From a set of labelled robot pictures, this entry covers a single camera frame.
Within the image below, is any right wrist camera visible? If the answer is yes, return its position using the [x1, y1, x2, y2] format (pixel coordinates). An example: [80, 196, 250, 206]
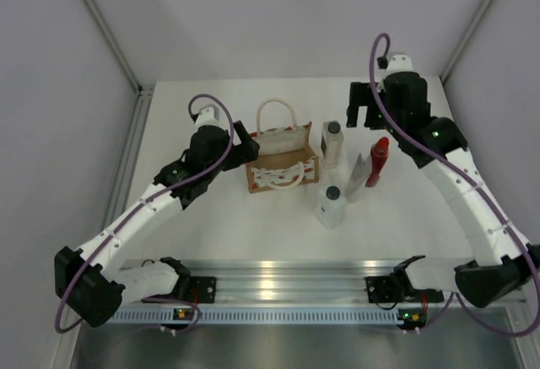
[386, 52, 414, 75]

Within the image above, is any clear bottle grey cap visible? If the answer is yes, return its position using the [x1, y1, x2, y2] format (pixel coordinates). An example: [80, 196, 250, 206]
[321, 121, 344, 168]

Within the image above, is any purple cable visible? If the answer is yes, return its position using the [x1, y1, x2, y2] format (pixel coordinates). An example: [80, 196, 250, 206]
[53, 94, 234, 336]
[369, 32, 540, 338]

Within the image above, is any clear plastic pouch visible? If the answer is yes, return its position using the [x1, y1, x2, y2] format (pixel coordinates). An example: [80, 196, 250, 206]
[344, 153, 370, 203]

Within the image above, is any aluminium mounting rail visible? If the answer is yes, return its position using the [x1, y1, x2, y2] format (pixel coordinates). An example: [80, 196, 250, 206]
[66, 258, 527, 307]

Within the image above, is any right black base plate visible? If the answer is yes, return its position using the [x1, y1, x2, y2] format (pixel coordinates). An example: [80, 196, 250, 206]
[364, 274, 445, 305]

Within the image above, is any right aluminium frame post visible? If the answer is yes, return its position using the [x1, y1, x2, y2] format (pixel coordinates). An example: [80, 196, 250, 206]
[440, 0, 496, 85]

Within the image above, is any perforated cable duct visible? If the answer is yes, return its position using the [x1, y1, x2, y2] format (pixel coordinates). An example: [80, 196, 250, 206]
[107, 305, 425, 325]

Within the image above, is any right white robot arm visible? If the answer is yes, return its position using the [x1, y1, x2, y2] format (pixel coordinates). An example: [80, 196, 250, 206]
[347, 71, 539, 308]

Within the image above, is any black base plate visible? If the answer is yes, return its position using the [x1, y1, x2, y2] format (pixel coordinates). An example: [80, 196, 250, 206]
[364, 274, 445, 305]
[143, 276, 218, 304]

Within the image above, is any left aluminium frame post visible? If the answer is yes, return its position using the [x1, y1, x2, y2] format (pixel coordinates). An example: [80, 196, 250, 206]
[80, 0, 154, 225]

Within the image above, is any burlap watermelon print bag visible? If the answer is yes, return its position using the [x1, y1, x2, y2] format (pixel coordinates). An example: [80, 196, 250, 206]
[246, 98, 320, 193]

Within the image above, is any red bottle red cap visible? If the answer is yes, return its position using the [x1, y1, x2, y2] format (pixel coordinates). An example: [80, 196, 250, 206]
[365, 137, 390, 187]

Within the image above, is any aluminium frame post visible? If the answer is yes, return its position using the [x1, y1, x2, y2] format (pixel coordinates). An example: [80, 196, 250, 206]
[80, 0, 154, 225]
[440, 0, 496, 85]

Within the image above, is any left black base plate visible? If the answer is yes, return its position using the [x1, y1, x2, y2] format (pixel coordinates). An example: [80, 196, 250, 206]
[143, 276, 218, 304]

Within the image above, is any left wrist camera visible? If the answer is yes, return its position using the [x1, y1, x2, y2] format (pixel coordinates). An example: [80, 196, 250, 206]
[194, 105, 219, 128]

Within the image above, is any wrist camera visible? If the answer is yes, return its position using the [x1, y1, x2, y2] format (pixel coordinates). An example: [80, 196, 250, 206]
[194, 105, 219, 128]
[386, 52, 414, 75]

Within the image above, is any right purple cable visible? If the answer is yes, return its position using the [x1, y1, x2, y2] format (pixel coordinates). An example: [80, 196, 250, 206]
[369, 32, 540, 338]

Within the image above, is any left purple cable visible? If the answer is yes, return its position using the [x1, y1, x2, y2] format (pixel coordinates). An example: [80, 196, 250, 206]
[53, 94, 234, 336]

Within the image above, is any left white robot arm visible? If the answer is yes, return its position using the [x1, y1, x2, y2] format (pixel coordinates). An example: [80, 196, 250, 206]
[54, 122, 260, 328]

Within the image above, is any white bottle grey cap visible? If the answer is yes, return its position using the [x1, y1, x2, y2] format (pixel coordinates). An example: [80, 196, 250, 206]
[315, 185, 347, 230]

